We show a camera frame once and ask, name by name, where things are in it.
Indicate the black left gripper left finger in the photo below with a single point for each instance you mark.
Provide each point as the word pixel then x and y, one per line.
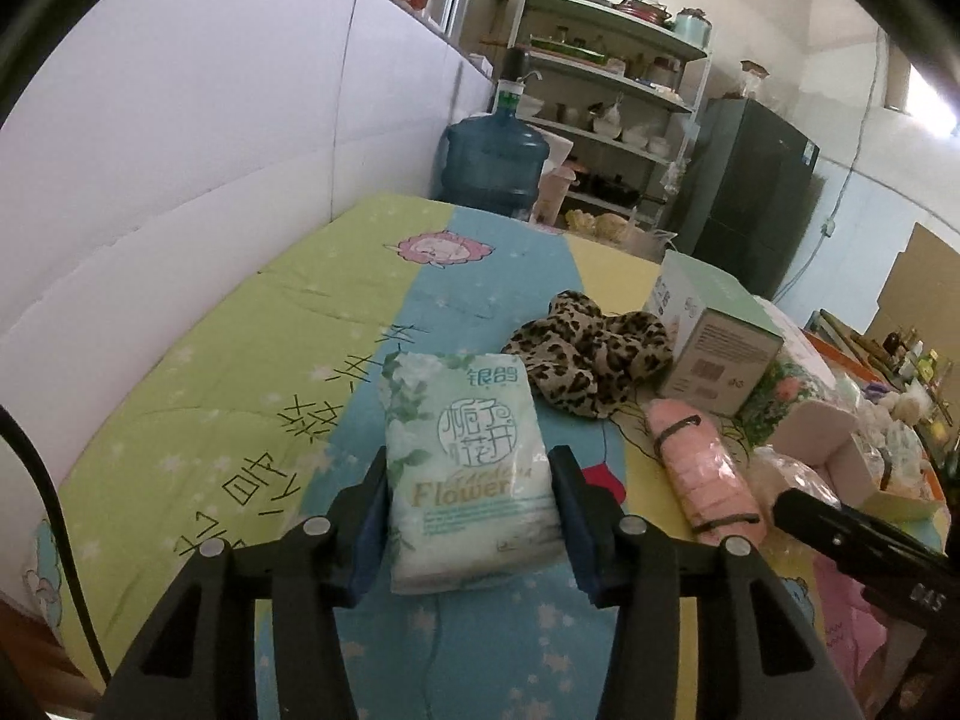
pixel 194 656

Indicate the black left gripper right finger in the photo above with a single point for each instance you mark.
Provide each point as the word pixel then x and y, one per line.
pixel 758 656

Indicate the white plush purple hat doll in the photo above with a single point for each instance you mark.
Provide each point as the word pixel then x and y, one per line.
pixel 910 406

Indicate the green white tissue pack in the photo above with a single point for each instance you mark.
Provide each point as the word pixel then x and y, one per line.
pixel 470 480

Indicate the orange rimmed cardboard tray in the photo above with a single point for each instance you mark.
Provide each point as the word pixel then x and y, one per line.
pixel 881 467

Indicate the pink rolled towel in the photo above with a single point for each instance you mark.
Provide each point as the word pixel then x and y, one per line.
pixel 712 494

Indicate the floral tissue box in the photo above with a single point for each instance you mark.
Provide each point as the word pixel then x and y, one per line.
pixel 794 404

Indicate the mint green box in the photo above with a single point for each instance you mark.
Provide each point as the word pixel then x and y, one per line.
pixel 722 339

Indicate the leopard print scrunchie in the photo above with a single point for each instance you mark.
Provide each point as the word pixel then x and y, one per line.
pixel 587 363

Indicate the black refrigerator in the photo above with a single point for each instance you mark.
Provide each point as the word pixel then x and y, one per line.
pixel 746 197

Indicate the white plastic bag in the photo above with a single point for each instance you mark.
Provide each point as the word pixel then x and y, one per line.
pixel 608 227

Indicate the white metal shelf rack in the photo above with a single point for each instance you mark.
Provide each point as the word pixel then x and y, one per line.
pixel 625 83

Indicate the blue water jug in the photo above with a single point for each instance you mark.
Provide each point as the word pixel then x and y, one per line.
pixel 494 162

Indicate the brown cardboard wall panel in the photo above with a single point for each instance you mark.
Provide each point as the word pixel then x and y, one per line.
pixel 921 293

